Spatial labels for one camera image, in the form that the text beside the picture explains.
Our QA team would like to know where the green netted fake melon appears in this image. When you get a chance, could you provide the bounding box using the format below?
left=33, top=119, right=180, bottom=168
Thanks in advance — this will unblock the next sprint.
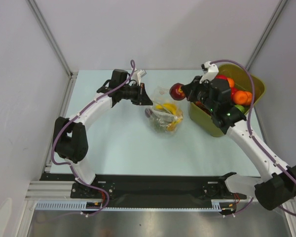
left=150, top=118, right=170, bottom=133

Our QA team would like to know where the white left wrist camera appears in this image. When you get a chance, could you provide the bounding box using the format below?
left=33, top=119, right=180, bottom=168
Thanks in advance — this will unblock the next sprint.
left=132, top=70, right=147, bottom=84

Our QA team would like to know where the orange fake tangerine front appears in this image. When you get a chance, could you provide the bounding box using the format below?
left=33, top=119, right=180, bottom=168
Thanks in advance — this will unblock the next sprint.
left=232, top=91, right=249, bottom=105

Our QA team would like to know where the aluminium front frame rail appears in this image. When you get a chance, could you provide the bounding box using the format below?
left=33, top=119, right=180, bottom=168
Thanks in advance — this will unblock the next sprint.
left=24, top=180, right=296, bottom=202

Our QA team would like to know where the right aluminium corner post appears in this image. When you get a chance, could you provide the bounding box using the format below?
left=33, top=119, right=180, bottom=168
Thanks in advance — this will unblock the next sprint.
left=246, top=0, right=290, bottom=70

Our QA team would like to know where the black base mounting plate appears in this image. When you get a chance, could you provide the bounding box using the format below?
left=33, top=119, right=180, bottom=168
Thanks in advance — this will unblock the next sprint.
left=40, top=173, right=248, bottom=209

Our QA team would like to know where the red fake apple in bin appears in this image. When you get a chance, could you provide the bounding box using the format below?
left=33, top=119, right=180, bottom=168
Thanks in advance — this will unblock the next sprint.
left=216, top=75, right=228, bottom=80

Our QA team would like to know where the green fake lime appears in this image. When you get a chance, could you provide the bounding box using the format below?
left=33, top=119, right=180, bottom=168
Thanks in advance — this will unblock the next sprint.
left=235, top=105, right=245, bottom=113

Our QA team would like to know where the orange fake tangerine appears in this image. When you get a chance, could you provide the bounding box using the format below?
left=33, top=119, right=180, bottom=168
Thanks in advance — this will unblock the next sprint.
left=246, top=91, right=253, bottom=106
left=232, top=91, right=249, bottom=105

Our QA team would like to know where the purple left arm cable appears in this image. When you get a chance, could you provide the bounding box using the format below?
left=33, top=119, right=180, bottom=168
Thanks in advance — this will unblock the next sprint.
left=36, top=59, right=136, bottom=224

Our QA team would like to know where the orange fake tangerine right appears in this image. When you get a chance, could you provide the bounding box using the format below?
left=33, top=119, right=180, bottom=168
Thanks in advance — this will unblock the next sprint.
left=246, top=91, right=253, bottom=106

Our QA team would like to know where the yellow fake banana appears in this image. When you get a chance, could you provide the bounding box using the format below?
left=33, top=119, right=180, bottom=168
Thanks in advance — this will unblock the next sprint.
left=155, top=103, right=177, bottom=115

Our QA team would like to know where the aluminium corner post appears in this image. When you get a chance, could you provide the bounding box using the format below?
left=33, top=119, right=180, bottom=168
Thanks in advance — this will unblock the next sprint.
left=26, top=0, right=74, bottom=79
left=246, top=0, right=290, bottom=70

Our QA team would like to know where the clear zip top bag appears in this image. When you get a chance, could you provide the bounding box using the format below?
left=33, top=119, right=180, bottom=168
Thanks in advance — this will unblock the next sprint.
left=145, top=87, right=184, bottom=134

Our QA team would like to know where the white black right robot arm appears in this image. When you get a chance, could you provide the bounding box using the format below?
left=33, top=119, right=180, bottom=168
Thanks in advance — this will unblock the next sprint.
left=181, top=76, right=296, bottom=210

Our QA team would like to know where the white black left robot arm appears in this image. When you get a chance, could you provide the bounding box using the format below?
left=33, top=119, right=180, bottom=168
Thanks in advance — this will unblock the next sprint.
left=51, top=69, right=153, bottom=185

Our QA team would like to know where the dark red fake apple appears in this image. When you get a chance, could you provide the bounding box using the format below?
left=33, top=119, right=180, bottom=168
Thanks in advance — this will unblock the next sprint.
left=169, top=83, right=186, bottom=101

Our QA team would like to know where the olive green plastic bin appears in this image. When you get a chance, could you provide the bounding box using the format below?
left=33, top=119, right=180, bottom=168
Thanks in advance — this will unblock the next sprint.
left=189, top=64, right=265, bottom=137

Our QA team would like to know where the left aluminium corner post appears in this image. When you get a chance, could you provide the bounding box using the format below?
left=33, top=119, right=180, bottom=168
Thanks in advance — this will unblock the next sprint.
left=26, top=0, right=74, bottom=79

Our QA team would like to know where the orange fake orange rear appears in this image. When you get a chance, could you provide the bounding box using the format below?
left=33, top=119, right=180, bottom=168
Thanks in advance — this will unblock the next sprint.
left=227, top=78, right=235, bottom=88

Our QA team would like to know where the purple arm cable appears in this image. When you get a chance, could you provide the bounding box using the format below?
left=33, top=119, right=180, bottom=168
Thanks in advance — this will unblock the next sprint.
left=36, top=59, right=136, bottom=224
left=211, top=59, right=296, bottom=218

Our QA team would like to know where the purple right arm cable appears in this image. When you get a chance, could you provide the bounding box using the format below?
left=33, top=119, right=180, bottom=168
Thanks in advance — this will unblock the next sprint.
left=211, top=59, right=296, bottom=218

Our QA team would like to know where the white slotted cable duct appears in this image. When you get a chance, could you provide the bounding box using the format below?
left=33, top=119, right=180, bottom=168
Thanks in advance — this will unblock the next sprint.
left=35, top=198, right=235, bottom=211

